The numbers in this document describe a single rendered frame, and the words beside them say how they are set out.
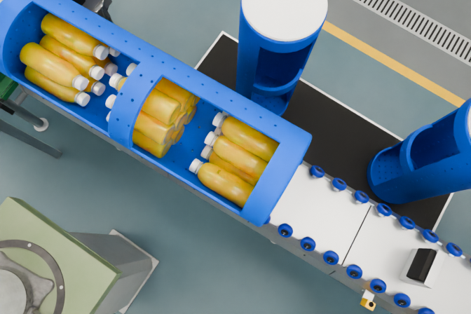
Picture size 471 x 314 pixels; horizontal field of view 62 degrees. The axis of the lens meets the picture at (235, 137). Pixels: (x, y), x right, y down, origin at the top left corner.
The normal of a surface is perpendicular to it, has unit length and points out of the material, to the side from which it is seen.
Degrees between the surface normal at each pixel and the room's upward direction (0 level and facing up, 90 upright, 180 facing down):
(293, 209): 0
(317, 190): 0
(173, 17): 0
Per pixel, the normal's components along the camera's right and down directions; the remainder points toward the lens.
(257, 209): -0.39, 0.49
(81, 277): 0.04, -0.24
